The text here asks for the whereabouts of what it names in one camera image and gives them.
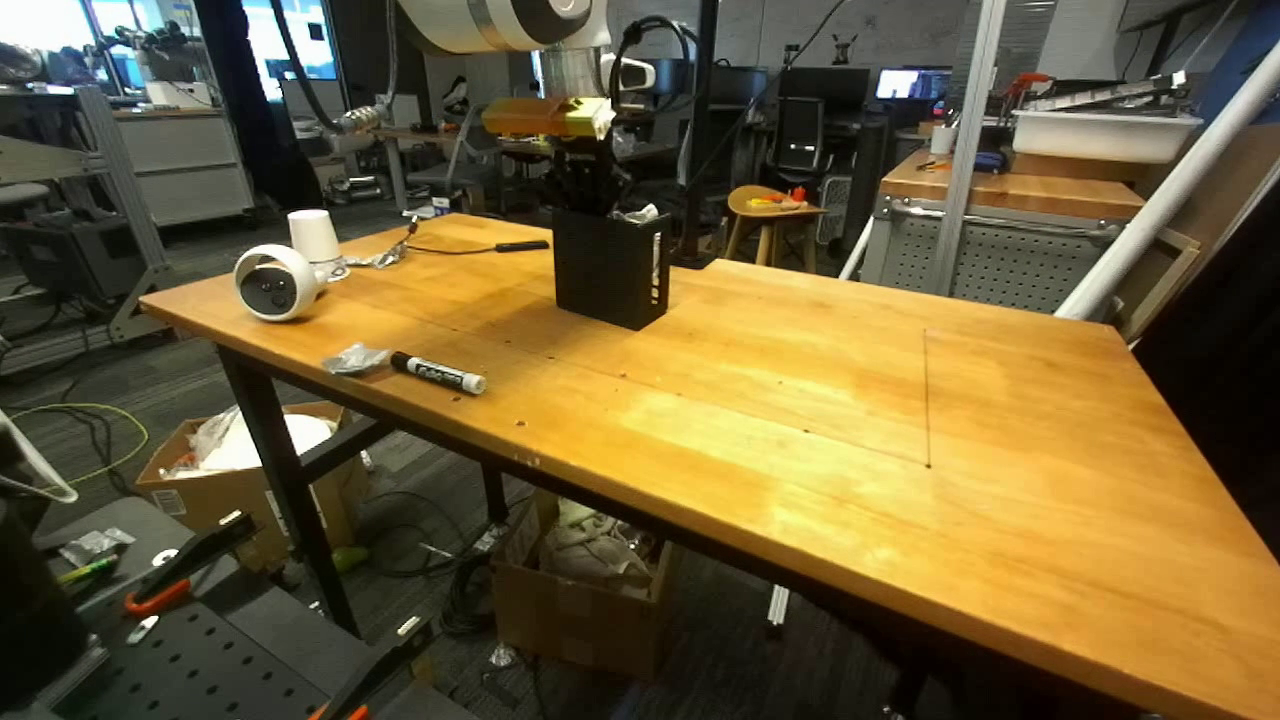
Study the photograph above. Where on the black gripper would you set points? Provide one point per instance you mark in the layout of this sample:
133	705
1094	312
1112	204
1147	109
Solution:
585	177

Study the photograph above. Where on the black square basket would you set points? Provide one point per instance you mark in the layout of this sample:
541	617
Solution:
611	271

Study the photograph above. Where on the white towel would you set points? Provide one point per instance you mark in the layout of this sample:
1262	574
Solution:
645	212

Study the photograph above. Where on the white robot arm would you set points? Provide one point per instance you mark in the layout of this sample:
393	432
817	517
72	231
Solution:
569	29

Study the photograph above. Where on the round wooden stool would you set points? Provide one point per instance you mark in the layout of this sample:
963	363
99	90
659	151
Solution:
757	208

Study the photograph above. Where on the black white marker pen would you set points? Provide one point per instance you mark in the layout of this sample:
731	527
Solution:
437	374

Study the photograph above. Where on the white paper cup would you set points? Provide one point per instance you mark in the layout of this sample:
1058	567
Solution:
315	235

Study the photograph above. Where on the crumpled silver foil wrapper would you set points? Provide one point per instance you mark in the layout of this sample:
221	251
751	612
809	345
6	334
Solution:
355	363

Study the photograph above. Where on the cardboard box under table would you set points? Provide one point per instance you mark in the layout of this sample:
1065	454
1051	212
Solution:
580	585

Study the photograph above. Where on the wooden side workbench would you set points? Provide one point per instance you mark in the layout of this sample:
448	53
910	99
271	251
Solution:
1025	238

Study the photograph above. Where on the cardboard box with plastic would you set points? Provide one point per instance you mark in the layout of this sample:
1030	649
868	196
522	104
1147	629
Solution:
210	468

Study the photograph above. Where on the white plastic tub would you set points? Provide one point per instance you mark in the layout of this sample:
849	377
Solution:
1102	135

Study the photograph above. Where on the white diagonal pole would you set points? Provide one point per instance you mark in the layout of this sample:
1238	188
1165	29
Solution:
1177	184

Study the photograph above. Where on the yellow wrist camera mount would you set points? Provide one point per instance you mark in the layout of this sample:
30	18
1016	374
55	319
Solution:
564	118

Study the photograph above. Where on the grey vertical post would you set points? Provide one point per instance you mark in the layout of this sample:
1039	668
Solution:
977	85

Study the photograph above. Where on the orange handled clamp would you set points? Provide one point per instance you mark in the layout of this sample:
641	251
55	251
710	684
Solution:
172	583

